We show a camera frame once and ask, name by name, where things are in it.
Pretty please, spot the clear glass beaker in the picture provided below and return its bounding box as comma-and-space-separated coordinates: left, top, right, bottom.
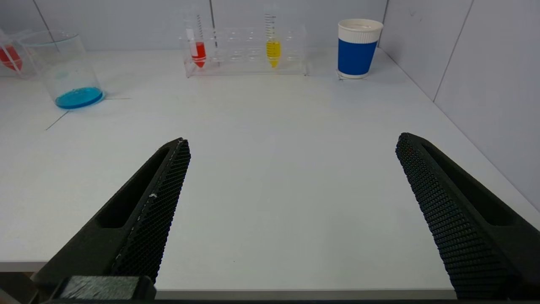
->
19, 30, 105, 110

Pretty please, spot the clear acrylic test tube rack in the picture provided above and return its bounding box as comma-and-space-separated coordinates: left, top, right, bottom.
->
178, 26, 308, 78
0, 30, 39, 80

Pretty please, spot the blue white paper cup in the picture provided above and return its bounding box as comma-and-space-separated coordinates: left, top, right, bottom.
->
337, 19, 384, 79

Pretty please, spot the red pigment tube white label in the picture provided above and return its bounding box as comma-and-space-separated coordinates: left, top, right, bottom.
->
184, 15, 207, 68

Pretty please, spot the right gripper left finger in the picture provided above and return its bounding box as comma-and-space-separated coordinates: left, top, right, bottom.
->
32, 138, 191, 296

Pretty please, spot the yellow pigment test tube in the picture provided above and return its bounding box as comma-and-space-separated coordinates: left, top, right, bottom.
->
264, 13, 282, 68

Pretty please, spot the red pigment test tube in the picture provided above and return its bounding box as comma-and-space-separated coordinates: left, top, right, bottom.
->
0, 30, 24, 73

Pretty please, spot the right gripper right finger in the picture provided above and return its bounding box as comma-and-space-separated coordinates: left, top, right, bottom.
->
395, 133, 540, 300

